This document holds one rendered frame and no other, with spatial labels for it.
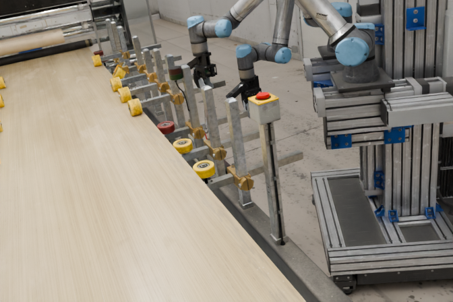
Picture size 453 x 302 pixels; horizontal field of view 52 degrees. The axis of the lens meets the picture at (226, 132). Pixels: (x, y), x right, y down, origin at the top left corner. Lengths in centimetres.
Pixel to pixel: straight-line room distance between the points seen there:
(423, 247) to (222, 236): 126
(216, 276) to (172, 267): 13
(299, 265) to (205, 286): 42
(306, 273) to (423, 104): 86
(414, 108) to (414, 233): 76
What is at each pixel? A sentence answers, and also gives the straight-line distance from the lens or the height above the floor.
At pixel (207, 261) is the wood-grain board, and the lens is 127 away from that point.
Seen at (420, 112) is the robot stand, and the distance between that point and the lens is 197.
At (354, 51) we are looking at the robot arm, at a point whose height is 121.
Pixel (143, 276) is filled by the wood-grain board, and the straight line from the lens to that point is 128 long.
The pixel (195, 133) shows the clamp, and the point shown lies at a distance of 213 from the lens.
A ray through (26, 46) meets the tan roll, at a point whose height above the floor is 102.
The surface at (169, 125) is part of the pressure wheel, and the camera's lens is 214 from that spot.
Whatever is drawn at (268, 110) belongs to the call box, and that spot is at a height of 119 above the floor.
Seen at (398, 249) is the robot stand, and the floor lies 23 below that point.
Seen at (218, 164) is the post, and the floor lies 79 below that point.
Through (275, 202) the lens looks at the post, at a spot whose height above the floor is 87.
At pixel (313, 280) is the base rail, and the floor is 70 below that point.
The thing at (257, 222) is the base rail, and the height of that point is 70.
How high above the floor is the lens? 169
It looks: 24 degrees down
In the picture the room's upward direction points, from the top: 9 degrees counter-clockwise
